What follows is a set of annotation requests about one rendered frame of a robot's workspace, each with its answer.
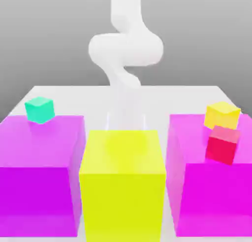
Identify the small teal cube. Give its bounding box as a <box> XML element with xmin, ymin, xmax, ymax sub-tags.
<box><xmin>24</xmin><ymin>96</ymin><xmax>56</xmax><ymax>125</ymax></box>

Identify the small yellow cube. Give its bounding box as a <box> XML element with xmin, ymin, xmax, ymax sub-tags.
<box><xmin>203</xmin><ymin>101</ymin><xmax>241</xmax><ymax>131</ymax></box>

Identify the small red cube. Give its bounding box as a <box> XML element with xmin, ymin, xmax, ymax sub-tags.
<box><xmin>205</xmin><ymin>125</ymin><xmax>241</xmax><ymax>166</ymax></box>

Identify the large yellow box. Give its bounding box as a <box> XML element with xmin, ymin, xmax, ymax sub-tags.
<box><xmin>78</xmin><ymin>129</ymin><xmax>166</xmax><ymax>242</ymax></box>

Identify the large purple box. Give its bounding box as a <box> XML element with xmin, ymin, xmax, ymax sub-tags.
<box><xmin>0</xmin><ymin>115</ymin><xmax>87</xmax><ymax>238</ymax></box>

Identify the large magenta box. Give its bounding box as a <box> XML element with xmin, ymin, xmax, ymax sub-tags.
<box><xmin>165</xmin><ymin>113</ymin><xmax>252</xmax><ymax>238</ymax></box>

